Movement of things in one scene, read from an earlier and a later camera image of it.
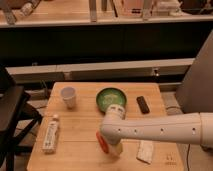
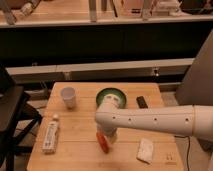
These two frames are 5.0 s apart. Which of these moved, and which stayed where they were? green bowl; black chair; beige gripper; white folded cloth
Moved: beige gripper
Stayed: white folded cloth; green bowl; black chair
